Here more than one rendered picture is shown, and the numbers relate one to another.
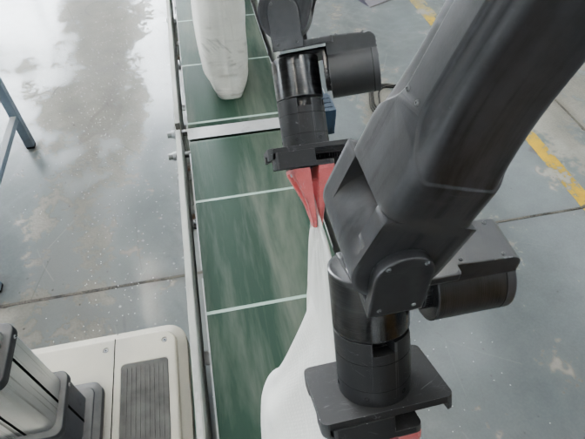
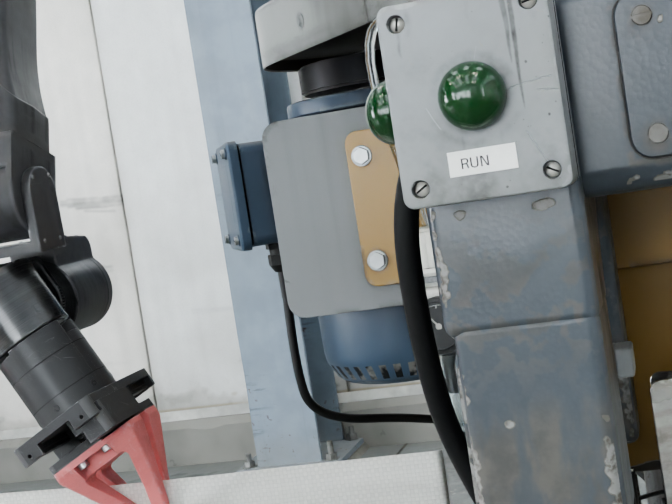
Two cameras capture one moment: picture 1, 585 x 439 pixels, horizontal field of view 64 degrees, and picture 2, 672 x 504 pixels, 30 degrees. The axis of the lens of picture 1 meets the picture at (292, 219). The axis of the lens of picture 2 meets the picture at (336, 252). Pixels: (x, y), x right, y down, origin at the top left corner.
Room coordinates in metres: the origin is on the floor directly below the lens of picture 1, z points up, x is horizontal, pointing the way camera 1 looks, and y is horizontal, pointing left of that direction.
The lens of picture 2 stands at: (-0.39, 0.59, 1.26)
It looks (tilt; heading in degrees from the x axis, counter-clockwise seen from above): 3 degrees down; 297
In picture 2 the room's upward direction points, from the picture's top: 9 degrees counter-clockwise
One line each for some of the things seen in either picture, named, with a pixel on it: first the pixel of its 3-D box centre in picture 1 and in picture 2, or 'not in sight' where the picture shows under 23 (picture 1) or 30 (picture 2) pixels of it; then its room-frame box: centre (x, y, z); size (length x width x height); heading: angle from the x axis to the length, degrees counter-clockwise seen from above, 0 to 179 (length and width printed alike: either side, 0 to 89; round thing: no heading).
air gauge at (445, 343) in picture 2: not in sight; (440, 324); (-0.08, -0.15, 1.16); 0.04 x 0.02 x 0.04; 12
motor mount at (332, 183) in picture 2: not in sight; (447, 196); (-0.02, -0.35, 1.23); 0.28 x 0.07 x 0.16; 12
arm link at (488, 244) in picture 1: (427, 252); (27, 258); (0.19, -0.09, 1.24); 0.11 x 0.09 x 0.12; 101
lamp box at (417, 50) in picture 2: not in sight; (480, 97); (-0.21, 0.05, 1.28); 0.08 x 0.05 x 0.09; 12
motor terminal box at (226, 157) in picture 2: not in sight; (269, 205); (0.14, -0.35, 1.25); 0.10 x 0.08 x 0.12; 127
